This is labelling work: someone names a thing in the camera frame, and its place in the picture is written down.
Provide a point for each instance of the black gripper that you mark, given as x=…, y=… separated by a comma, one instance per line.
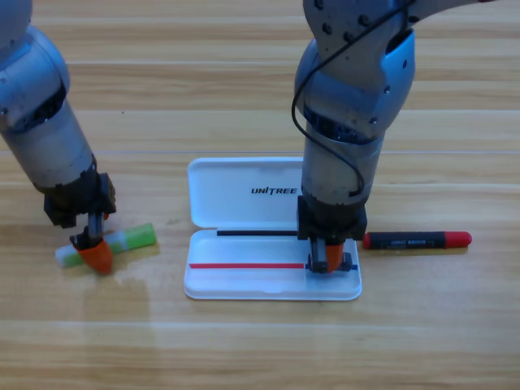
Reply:
x=77, y=199
x=333, y=221

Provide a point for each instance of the green and white lead box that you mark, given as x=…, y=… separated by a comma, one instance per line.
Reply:
x=138, y=237

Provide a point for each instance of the red and black marker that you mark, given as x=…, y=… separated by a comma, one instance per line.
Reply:
x=414, y=240

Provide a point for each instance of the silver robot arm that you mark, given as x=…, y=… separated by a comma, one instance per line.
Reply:
x=349, y=101
x=36, y=122

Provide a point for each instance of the white Unitree pencil case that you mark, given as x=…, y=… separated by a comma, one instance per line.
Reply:
x=243, y=203

